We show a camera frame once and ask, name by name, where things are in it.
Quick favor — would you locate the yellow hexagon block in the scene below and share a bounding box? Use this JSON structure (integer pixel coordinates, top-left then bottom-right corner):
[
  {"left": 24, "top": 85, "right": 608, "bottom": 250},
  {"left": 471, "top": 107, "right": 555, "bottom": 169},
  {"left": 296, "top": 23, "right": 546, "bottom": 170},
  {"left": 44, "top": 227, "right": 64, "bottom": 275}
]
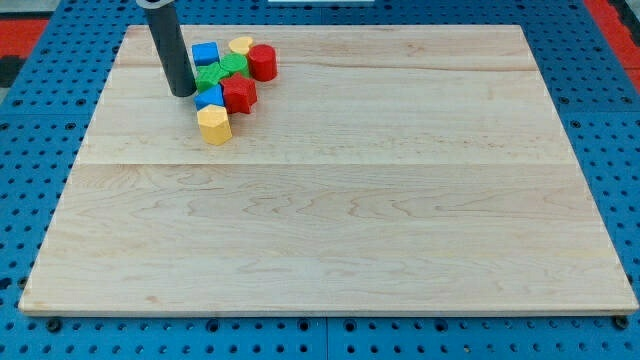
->
[{"left": 197, "top": 105, "right": 232, "bottom": 146}]

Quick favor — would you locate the light wooden board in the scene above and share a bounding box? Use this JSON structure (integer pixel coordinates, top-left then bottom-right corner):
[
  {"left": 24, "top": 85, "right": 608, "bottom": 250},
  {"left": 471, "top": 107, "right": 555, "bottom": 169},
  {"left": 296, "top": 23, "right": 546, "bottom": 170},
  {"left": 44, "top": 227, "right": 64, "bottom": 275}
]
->
[{"left": 19, "top": 25, "right": 638, "bottom": 317}]

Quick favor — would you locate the red star block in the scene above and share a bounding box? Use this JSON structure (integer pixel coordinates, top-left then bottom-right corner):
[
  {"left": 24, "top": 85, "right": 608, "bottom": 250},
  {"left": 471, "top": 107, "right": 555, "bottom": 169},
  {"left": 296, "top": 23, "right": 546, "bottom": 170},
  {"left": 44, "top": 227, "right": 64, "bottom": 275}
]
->
[{"left": 220, "top": 73, "right": 258, "bottom": 114}]

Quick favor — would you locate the red cylinder block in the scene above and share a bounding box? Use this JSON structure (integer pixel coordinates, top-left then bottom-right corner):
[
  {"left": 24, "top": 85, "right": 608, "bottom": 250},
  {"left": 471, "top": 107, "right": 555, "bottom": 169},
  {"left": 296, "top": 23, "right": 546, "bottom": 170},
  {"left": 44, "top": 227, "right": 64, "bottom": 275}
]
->
[{"left": 247, "top": 44, "right": 278, "bottom": 82}]

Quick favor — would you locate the blue triangle block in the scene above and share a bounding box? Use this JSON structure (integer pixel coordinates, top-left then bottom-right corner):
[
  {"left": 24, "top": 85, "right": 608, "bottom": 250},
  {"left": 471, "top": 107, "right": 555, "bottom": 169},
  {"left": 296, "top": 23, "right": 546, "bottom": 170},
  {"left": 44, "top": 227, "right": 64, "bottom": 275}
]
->
[{"left": 194, "top": 84, "right": 225, "bottom": 111}]

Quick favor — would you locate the green cylinder block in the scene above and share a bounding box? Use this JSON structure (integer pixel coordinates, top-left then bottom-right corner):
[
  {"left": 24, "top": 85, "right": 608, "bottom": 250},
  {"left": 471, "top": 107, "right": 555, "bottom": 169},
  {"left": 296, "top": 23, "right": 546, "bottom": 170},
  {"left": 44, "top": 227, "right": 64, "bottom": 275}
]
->
[{"left": 219, "top": 53, "right": 251, "bottom": 78}]

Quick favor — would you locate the green star block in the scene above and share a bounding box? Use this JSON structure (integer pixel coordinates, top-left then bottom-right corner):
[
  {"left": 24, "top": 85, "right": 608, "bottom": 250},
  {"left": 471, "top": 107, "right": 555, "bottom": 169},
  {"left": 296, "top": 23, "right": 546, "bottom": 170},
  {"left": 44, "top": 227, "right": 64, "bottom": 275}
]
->
[{"left": 195, "top": 62, "right": 231, "bottom": 93}]

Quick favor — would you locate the yellow heart block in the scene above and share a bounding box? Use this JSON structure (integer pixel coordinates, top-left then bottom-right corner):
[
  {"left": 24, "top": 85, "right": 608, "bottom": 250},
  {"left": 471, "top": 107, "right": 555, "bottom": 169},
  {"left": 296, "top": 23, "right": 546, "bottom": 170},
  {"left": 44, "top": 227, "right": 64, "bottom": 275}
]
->
[{"left": 228, "top": 36, "right": 254, "bottom": 56}]

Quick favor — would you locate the blue cube block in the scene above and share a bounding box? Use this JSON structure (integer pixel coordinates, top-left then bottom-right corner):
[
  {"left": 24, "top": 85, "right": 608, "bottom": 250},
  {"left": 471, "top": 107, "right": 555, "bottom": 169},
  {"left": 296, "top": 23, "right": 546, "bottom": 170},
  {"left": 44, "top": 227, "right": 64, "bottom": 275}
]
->
[{"left": 191, "top": 42, "right": 220, "bottom": 67}]

